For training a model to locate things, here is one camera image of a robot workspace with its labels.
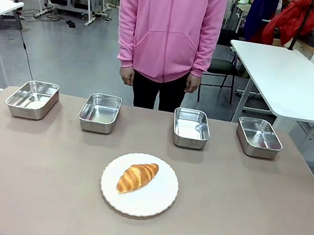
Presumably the black folding chair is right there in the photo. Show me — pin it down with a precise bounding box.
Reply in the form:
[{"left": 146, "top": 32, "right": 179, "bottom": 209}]
[{"left": 196, "top": 26, "right": 245, "bottom": 108}]

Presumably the person in pink hoodie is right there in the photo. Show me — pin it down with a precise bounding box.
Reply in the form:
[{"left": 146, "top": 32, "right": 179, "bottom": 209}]
[{"left": 103, "top": 0, "right": 230, "bottom": 119}]

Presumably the black clamp pole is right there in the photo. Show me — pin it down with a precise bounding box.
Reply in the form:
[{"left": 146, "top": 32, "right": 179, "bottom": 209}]
[{"left": 287, "top": 0, "right": 314, "bottom": 54}]

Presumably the person's left hand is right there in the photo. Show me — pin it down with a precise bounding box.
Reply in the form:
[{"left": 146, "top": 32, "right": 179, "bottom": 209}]
[{"left": 183, "top": 71, "right": 202, "bottom": 95}]

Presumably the red jacket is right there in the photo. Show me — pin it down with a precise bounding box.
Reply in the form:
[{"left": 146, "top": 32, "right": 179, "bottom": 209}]
[{"left": 260, "top": 0, "right": 314, "bottom": 52}]

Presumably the black floor cable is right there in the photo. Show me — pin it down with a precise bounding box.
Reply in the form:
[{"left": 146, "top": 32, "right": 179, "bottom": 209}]
[{"left": 8, "top": 11, "right": 44, "bottom": 82}]

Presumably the white scalloped plate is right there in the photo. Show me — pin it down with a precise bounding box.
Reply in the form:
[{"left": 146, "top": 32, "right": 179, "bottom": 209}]
[{"left": 96, "top": 147, "right": 184, "bottom": 223}]

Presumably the rectangular steel container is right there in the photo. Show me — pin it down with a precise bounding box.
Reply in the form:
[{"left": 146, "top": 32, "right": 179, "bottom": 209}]
[
  {"left": 169, "top": 105, "right": 215, "bottom": 152},
  {"left": 233, "top": 115, "right": 287, "bottom": 162},
  {"left": 75, "top": 90, "right": 124, "bottom": 136},
  {"left": 2, "top": 76, "right": 62, "bottom": 124}
]

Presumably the blue hanging garment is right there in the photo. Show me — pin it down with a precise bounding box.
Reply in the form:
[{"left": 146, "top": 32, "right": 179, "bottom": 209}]
[{"left": 241, "top": 0, "right": 285, "bottom": 47}]

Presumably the person's right hand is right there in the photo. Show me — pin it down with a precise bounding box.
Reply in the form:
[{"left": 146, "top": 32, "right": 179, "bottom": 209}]
[{"left": 118, "top": 65, "right": 137, "bottom": 87}]

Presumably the golden brown croissant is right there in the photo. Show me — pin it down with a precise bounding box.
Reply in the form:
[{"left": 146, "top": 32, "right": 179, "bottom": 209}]
[{"left": 115, "top": 158, "right": 161, "bottom": 199}]

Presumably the white side table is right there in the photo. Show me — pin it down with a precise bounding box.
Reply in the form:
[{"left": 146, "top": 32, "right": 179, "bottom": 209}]
[{"left": 215, "top": 39, "right": 314, "bottom": 153}]

